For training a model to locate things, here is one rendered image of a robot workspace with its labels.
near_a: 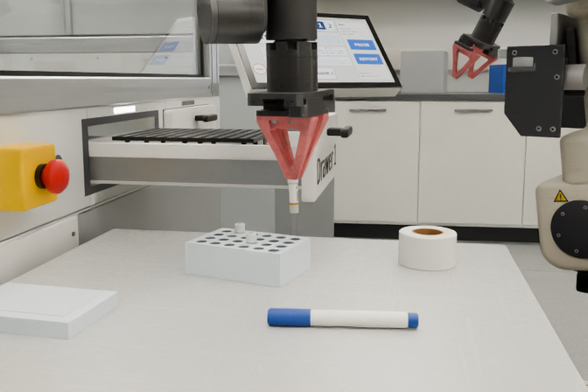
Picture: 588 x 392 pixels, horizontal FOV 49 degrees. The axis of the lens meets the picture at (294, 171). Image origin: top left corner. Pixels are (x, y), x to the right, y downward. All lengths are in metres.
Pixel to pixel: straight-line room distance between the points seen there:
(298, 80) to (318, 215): 1.41
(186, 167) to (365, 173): 3.09
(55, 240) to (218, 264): 0.27
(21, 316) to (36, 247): 0.26
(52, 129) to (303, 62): 0.37
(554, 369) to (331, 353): 0.18
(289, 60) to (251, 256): 0.22
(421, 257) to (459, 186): 3.25
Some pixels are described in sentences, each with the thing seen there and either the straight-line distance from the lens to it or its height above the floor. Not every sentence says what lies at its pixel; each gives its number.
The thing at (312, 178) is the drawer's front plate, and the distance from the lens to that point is 0.89.
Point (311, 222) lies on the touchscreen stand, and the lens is 2.08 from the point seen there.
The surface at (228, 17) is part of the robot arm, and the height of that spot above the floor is 1.05.
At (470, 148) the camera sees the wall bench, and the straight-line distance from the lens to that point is 4.02.
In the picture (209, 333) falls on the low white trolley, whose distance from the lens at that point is 0.61.
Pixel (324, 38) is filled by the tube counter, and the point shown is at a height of 1.11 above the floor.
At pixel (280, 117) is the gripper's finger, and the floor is 0.95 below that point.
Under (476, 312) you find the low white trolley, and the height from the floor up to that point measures 0.76.
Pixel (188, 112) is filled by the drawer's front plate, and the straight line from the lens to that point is 1.36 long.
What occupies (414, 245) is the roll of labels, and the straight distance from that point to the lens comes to 0.80.
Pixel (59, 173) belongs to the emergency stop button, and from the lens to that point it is 0.79.
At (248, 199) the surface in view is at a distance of 2.78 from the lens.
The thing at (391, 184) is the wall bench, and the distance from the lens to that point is 4.01.
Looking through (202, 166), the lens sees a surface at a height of 0.86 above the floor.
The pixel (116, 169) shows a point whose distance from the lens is 0.99.
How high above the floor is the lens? 0.99
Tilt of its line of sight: 8 degrees down
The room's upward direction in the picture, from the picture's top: straight up
